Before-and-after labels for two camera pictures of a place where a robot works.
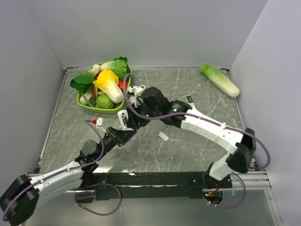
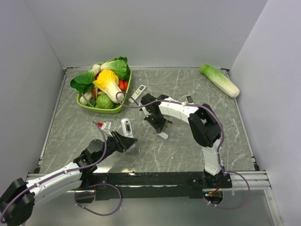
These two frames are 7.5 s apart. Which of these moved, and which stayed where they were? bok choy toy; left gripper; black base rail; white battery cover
Moved: left gripper
Stayed: black base rail; bok choy toy; white battery cover
